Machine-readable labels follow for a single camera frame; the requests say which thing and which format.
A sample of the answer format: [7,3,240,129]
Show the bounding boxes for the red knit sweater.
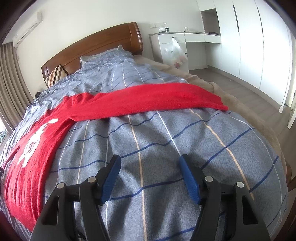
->
[4,83,227,230]

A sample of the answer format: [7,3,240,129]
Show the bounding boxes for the white wardrobe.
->
[198,1,293,106]

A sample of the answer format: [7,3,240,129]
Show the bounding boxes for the white air conditioner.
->
[13,12,42,48]

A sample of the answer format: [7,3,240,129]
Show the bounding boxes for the wooden bed headboard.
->
[41,22,144,79]

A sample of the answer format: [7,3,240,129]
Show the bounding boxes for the small round bedside device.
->
[34,91,41,99]

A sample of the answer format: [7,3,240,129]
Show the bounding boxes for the blue plaid duvet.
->
[1,50,288,240]

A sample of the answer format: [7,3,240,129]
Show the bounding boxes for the items on desk top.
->
[159,27,170,33]

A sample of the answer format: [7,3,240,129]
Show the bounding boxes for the beige bed blanket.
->
[134,55,292,175]

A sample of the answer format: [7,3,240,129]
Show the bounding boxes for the beige curtain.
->
[0,43,33,133]

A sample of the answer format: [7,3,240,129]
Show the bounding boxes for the white desk with drawers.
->
[149,32,221,71]

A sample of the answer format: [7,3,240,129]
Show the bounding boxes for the white plastic bag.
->
[163,37,187,68]

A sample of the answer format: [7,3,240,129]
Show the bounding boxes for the striped brown pillow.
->
[45,65,68,88]

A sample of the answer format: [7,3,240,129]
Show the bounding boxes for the grey bed pillow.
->
[79,45,125,68]

